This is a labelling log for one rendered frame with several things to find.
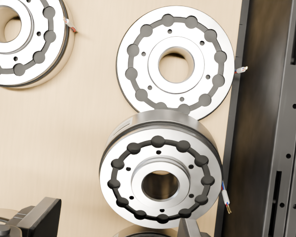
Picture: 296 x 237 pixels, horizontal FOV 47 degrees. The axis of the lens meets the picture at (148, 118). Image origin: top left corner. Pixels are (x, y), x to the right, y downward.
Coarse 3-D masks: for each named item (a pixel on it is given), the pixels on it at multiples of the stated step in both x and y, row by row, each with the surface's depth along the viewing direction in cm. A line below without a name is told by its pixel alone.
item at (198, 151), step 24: (120, 144) 26; (144, 144) 26; (168, 144) 26; (192, 144) 26; (120, 168) 28; (192, 168) 27; (216, 168) 27; (120, 192) 28; (192, 192) 28; (216, 192) 28; (144, 216) 30; (168, 216) 30; (192, 216) 29
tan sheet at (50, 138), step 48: (96, 0) 32; (144, 0) 32; (192, 0) 32; (240, 0) 32; (96, 48) 32; (0, 96) 32; (48, 96) 32; (96, 96) 32; (0, 144) 32; (48, 144) 32; (96, 144) 32; (0, 192) 33; (48, 192) 33; (96, 192) 33
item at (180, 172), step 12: (144, 168) 27; (156, 168) 26; (168, 168) 26; (180, 168) 26; (132, 180) 27; (180, 180) 27; (132, 192) 28; (144, 192) 28; (180, 192) 27; (144, 204) 28; (156, 204) 28; (168, 204) 28
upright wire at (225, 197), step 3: (222, 183) 29; (222, 186) 29; (222, 189) 29; (222, 192) 28; (225, 192) 28; (225, 195) 28; (225, 198) 27; (228, 198) 27; (225, 201) 27; (228, 201) 27; (228, 204) 27; (228, 207) 26; (228, 210) 26
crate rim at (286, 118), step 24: (288, 0) 22; (288, 24) 22; (288, 48) 22; (288, 72) 22; (288, 96) 22; (288, 120) 22; (288, 144) 22; (288, 168) 22; (264, 192) 23; (288, 192) 22; (264, 216) 23
